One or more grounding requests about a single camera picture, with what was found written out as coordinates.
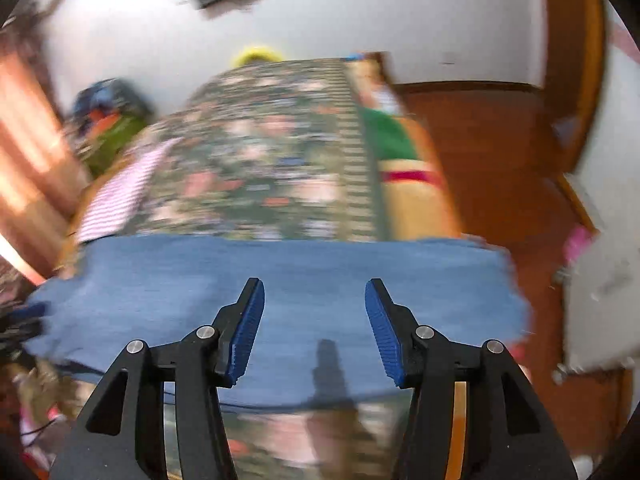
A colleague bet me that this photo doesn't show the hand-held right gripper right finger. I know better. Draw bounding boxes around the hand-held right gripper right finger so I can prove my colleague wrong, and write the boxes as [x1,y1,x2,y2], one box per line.
[364,277,580,480]

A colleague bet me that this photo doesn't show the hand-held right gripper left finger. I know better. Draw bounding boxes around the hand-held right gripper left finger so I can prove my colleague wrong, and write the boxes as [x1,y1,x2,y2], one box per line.
[50,277,266,480]

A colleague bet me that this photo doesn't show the blue denim pants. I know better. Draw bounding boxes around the blue denim pants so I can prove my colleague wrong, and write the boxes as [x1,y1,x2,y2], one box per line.
[25,235,533,411]

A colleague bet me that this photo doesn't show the floral bed blanket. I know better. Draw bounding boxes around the floral bed blanket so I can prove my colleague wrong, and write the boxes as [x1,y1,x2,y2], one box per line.
[65,57,416,480]

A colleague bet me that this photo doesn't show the pink striped cloth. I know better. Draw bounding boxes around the pink striped cloth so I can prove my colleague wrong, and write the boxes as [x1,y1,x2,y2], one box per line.
[77,137,183,243]

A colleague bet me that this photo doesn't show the green and yellow bedsheet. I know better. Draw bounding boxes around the green and yellow bedsheet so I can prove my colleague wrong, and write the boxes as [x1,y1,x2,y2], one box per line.
[357,105,463,241]

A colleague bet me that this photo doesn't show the pink object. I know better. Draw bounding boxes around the pink object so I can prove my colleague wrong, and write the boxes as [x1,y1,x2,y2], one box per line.
[562,225,593,266]

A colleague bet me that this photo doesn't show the white panel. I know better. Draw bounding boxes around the white panel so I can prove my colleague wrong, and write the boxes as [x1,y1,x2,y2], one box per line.
[552,172,640,386]

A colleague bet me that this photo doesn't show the green patterned bag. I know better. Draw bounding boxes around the green patterned bag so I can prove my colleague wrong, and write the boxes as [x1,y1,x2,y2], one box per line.
[82,112,151,178]

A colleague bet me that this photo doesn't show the pile of clothes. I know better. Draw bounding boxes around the pile of clothes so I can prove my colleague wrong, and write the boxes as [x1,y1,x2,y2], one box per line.
[70,77,151,126]

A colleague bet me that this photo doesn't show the yellow hoop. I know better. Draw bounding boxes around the yellow hoop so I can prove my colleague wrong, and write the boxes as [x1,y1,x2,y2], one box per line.
[231,46,286,68]

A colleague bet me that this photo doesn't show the orange curtain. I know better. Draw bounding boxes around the orange curtain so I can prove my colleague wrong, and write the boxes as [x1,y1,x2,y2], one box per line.
[0,35,91,281]

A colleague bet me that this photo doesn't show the wooden door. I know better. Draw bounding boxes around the wooden door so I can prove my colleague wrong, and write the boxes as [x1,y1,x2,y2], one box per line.
[542,0,608,178]

